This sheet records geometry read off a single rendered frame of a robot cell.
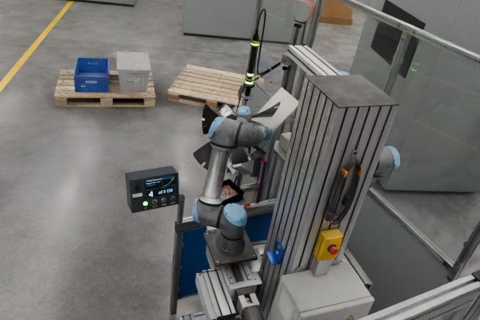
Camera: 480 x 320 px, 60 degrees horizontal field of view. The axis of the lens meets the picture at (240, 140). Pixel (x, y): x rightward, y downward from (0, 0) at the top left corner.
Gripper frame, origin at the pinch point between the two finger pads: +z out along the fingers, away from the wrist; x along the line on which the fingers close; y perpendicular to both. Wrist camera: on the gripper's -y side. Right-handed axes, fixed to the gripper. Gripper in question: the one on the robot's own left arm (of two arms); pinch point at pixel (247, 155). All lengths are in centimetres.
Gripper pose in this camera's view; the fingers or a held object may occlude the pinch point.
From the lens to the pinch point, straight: 261.0
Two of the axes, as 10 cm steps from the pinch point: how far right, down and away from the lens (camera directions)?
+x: -4.3, -5.3, 7.3
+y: 8.9, -3.7, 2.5
